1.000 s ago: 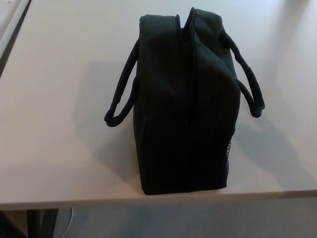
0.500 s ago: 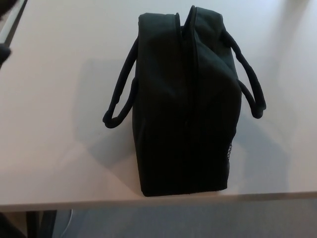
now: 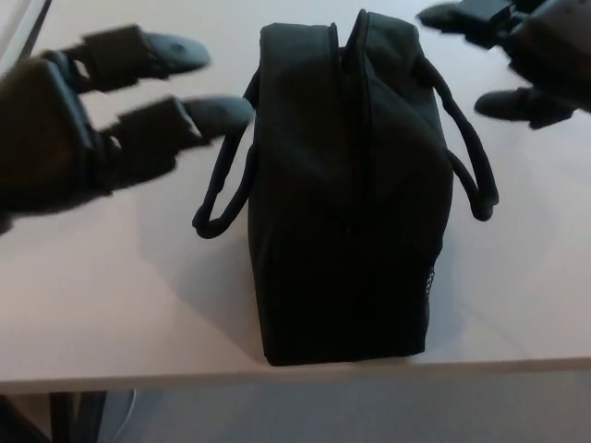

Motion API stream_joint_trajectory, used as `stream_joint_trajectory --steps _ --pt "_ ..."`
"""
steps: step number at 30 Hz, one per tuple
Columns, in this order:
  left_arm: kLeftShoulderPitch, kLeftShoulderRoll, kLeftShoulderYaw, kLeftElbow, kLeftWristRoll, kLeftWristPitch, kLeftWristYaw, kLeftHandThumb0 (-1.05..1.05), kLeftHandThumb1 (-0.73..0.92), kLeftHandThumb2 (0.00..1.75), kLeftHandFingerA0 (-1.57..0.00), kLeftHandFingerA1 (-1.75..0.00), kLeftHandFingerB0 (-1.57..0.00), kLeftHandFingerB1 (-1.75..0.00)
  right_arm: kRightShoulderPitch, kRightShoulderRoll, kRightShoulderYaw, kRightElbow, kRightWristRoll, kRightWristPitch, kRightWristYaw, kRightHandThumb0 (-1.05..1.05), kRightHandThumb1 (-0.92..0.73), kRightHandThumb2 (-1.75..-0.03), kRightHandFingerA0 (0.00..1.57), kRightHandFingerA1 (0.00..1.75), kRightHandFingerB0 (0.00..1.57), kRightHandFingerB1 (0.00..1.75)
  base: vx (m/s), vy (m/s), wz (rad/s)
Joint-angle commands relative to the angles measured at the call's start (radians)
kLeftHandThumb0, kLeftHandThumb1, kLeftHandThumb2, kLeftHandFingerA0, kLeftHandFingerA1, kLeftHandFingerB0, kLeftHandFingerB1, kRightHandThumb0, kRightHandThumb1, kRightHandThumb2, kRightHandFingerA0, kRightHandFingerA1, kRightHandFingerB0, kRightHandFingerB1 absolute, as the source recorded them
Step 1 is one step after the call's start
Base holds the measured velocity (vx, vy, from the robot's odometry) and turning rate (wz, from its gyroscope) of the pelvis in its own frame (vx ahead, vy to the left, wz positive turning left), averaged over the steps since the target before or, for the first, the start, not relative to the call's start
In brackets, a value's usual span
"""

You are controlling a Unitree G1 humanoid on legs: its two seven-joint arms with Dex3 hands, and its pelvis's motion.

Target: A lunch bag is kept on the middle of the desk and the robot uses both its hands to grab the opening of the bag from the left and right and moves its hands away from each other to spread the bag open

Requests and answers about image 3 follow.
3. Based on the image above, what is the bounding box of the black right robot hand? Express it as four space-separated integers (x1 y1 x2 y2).
417 0 591 131

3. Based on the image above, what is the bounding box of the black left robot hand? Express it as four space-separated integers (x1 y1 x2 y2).
0 25 257 237

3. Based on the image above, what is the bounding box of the black fabric lunch bag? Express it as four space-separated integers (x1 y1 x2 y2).
191 8 501 369

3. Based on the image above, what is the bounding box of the white neighbouring desk rail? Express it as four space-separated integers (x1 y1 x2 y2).
0 0 54 70

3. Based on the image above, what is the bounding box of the white cable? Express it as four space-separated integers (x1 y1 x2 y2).
119 389 139 443

